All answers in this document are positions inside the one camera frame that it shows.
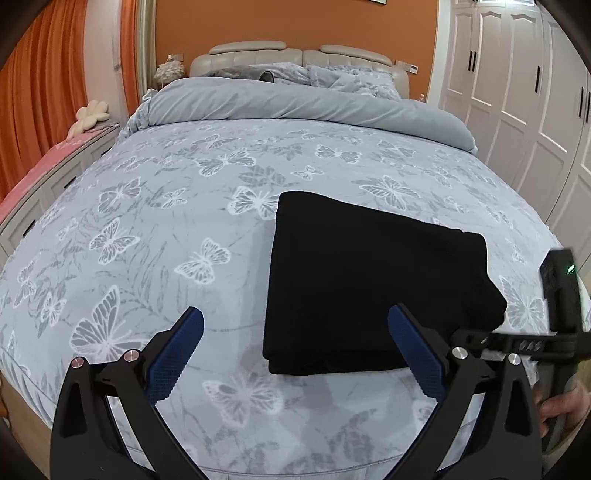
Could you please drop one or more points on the person's right hand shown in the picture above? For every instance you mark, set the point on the person's right hand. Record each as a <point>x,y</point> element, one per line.
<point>579,406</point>

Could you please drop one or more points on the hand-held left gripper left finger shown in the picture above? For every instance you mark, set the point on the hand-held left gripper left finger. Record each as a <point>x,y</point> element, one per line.
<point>175,355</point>

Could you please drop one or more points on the narrow orange curtain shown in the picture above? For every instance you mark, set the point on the narrow orange curtain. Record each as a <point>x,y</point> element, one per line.
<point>130,55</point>

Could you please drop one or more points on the white drawer cabinet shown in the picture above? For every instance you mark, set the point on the white drawer cabinet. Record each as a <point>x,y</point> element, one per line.
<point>51,184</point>

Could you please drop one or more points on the beige padded headboard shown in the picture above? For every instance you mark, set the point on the beige padded headboard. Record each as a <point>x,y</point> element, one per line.
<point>258,53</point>

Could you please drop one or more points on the grey duvet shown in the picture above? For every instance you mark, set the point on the grey duvet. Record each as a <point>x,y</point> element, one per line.
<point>300,104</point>

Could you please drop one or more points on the black pants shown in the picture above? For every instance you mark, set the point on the black pants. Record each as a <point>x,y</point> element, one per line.
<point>369,286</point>

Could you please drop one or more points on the bed with butterfly sheet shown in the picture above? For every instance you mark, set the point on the bed with butterfly sheet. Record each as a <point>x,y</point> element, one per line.
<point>184,230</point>

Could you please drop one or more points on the flower shaped plush cushion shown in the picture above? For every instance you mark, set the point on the flower shaped plush cushion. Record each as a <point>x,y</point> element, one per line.
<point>88,117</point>

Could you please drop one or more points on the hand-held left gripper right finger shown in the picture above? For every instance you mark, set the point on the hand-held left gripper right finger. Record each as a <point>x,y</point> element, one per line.
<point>415,355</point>

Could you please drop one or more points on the white flower decoration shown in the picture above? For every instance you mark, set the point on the white flower decoration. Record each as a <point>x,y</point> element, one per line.
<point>168,73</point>

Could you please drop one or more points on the butterfly print pillow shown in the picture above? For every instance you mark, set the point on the butterfly print pillow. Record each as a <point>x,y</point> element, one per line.
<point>364,81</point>
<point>291,73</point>

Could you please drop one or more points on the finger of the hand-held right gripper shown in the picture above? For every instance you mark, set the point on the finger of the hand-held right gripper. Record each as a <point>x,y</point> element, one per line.
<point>517,345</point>

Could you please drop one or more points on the pink seat mat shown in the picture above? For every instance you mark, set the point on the pink seat mat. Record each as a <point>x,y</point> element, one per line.
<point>41,161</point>

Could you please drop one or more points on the white wardrobe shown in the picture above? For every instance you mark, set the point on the white wardrobe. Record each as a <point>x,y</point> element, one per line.
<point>517,83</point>

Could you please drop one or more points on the dark grey blanket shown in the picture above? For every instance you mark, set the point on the dark grey blanket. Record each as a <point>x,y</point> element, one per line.
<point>238,74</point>

